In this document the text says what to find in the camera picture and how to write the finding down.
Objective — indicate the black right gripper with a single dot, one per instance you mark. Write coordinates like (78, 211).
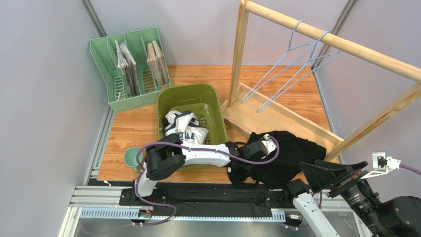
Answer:
(337, 179)

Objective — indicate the black garment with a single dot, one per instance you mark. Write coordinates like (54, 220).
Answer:
(293, 151)

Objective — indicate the white tank top navy trim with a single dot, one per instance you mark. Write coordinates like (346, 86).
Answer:
(186, 125)

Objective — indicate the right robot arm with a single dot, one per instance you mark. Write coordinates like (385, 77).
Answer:
(398, 217)

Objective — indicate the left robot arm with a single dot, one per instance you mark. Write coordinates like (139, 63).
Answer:
(161, 159)

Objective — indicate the wooden clothes rack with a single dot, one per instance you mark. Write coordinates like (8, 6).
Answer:
(348, 91)

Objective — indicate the olive green plastic basket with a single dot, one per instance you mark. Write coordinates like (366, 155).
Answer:
(203, 100)

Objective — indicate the teal green cup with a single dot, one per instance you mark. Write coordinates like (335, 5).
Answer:
(130, 158)

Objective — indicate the brown wooden boards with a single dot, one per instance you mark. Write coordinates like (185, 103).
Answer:
(157, 64)

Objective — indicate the mint green file organizer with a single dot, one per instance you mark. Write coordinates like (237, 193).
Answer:
(103, 51)

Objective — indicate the folded newspapers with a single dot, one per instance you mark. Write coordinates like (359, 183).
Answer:
(128, 66)

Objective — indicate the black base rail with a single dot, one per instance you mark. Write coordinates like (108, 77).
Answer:
(202, 200)

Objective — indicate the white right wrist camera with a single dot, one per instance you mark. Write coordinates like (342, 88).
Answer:
(383, 163)

